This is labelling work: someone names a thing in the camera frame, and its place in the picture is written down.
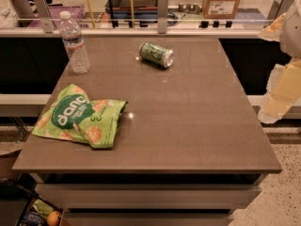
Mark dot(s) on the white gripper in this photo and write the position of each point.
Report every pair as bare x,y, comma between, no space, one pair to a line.
292,32

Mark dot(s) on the clear plastic water bottle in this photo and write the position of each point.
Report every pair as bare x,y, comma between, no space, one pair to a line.
75,46

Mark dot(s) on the green soda can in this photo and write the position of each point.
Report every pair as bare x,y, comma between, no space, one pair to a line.
156,54

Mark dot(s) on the glass railing with metal posts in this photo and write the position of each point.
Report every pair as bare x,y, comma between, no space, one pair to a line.
97,21

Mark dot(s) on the green chips bag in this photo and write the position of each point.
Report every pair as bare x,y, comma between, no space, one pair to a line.
75,118

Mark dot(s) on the box of snacks on floor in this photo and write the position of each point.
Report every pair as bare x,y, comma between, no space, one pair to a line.
37,214

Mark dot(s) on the cardboard box with label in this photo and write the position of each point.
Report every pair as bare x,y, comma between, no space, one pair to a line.
220,9

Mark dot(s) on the orange fruit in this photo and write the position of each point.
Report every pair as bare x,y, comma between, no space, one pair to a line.
53,219

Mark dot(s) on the grey table drawer unit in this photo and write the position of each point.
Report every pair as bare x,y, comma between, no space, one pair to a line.
149,200

